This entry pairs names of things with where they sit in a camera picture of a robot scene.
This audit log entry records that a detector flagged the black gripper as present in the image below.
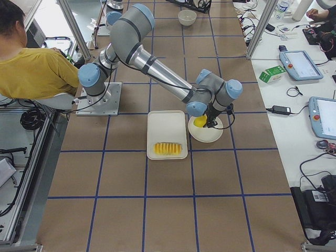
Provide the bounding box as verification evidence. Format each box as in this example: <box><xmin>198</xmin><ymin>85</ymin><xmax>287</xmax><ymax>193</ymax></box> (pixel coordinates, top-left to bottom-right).
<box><xmin>206</xmin><ymin>103</ymin><xmax>223</xmax><ymax>128</ymax></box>

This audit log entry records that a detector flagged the yellow lemon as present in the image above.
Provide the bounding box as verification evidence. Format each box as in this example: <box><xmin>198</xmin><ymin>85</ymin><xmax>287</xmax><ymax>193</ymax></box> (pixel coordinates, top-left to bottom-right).
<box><xmin>193</xmin><ymin>115</ymin><xmax>207</xmax><ymax>128</ymax></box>

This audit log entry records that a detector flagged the white ceramic bowl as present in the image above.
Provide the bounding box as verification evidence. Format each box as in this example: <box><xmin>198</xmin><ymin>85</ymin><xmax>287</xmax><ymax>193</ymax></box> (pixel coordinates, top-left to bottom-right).
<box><xmin>177</xmin><ymin>9</ymin><xmax>197</xmax><ymax>26</ymax></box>

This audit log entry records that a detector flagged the cream shallow plate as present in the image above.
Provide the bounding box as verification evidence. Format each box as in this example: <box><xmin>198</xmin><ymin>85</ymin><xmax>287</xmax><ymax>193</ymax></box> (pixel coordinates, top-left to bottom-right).
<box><xmin>188</xmin><ymin>117</ymin><xmax>224</xmax><ymax>143</ymax></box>

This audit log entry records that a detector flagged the cream rectangular tray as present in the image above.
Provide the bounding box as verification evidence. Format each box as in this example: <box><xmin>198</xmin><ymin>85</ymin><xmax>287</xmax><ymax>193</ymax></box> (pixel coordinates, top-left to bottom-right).
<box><xmin>146</xmin><ymin>110</ymin><xmax>188</xmax><ymax>160</ymax></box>

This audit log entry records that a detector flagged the sliced yellow mango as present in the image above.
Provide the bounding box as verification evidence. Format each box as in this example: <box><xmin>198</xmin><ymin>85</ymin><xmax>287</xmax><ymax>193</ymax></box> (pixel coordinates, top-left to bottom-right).
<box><xmin>153</xmin><ymin>142</ymin><xmax>182</xmax><ymax>155</ymax></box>

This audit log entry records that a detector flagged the black power adapter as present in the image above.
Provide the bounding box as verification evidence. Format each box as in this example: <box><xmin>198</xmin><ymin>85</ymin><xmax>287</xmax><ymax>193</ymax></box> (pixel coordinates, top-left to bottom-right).
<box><xmin>272</xmin><ymin>106</ymin><xmax>291</xmax><ymax>116</ymax></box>

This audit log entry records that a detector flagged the green white carton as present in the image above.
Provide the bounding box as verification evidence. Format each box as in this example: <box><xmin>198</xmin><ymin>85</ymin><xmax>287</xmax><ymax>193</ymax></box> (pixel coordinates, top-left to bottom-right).
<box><xmin>259</xmin><ymin>65</ymin><xmax>286</xmax><ymax>83</ymax></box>

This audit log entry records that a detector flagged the upper teach pendant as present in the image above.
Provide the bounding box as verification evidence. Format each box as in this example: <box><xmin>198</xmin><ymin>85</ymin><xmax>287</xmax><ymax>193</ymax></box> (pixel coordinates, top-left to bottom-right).
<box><xmin>279</xmin><ymin>50</ymin><xmax>323</xmax><ymax>81</ymax></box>

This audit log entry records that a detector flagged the teach pendant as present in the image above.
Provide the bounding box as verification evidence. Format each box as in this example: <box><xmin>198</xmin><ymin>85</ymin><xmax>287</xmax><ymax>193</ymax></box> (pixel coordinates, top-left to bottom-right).
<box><xmin>279</xmin><ymin>50</ymin><xmax>323</xmax><ymax>81</ymax></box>
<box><xmin>308</xmin><ymin>97</ymin><xmax>335</xmax><ymax>140</ymax></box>

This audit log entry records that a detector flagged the black dish rack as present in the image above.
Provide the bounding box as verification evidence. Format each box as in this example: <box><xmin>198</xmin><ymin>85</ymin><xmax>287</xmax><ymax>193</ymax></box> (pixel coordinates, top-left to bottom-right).
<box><xmin>166</xmin><ymin>0</ymin><xmax>212</xmax><ymax>13</ymax></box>

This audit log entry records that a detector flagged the lower teach pendant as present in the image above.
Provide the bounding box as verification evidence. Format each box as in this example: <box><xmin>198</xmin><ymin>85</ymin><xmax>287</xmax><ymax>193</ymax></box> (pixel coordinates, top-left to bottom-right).
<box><xmin>308</xmin><ymin>97</ymin><xmax>335</xmax><ymax>140</ymax></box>

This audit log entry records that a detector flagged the person in yellow shirt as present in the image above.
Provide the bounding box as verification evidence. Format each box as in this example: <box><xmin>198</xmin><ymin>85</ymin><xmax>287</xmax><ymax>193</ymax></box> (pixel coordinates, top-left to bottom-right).
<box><xmin>1</xmin><ymin>1</ymin><xmax>79</xmax><ymax>100</ymax></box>

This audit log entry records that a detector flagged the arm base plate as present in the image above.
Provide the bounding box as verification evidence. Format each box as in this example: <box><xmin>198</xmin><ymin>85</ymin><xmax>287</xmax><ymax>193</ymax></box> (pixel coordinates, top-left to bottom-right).
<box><xmin>76</xmin><ymin>82</ymin><xmax>122</xmax><ymax>116</ymax></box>

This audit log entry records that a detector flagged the aluminium frame post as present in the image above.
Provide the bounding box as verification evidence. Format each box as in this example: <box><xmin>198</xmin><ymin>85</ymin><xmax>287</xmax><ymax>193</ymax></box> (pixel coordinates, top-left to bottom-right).
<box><xmin>246</xmin><ymin>1</ymin><xmax>276</xmax><ymax>59</ymax></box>

